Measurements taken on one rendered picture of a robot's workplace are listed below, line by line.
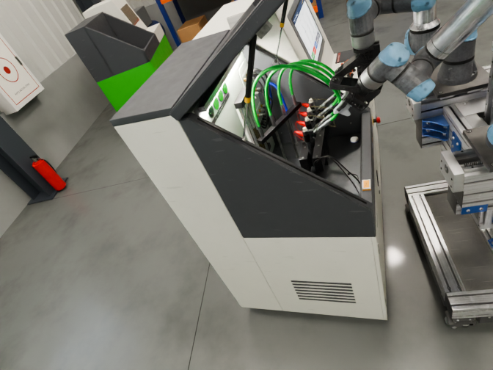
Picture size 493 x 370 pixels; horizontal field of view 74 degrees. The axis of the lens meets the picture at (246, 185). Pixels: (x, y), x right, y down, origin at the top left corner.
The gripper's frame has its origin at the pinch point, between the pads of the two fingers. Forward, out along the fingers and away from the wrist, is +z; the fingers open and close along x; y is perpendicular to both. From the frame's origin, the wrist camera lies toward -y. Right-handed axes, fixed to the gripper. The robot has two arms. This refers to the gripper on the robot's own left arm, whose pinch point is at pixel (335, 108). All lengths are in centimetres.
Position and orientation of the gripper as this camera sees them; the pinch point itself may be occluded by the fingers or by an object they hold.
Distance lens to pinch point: 136.4
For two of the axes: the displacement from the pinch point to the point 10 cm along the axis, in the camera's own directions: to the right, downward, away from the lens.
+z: -2.3, 2.9, 9.3
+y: 8.7, 4.9, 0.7
